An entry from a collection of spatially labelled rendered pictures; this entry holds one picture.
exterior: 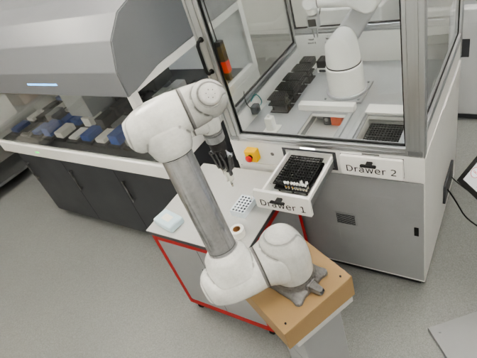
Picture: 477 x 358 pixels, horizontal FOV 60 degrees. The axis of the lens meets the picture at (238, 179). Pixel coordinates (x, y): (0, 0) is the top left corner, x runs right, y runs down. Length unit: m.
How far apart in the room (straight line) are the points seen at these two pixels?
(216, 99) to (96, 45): 1.17
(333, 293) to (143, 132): 0.88
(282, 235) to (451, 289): 1.43
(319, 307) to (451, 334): 1.04
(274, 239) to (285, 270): 0.12
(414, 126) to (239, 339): 1.54
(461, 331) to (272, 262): 1.31
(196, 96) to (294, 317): 0.84
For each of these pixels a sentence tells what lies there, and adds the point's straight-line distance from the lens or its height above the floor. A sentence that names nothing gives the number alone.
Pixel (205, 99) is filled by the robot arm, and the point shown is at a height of 1.66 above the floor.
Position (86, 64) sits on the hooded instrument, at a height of 1.54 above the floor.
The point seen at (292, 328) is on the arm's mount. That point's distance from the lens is 1.53.
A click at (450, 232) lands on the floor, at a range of 2.92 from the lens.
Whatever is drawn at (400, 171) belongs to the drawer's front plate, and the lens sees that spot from 1.99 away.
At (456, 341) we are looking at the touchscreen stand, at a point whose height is 0.03.
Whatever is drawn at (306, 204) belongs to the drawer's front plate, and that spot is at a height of 0.90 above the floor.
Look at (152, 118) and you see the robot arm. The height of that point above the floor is 1.66.
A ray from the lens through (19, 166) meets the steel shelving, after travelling 5.25.
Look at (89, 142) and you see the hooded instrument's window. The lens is 2.82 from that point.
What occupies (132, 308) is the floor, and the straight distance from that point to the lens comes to 3.04.
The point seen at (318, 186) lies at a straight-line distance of 1.96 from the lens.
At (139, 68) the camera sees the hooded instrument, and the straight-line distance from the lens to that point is 2.26.
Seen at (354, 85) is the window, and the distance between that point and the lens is 1.83.
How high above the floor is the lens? 2.15
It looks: 37 degrees down
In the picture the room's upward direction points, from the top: 20 degrees counter-clockwise
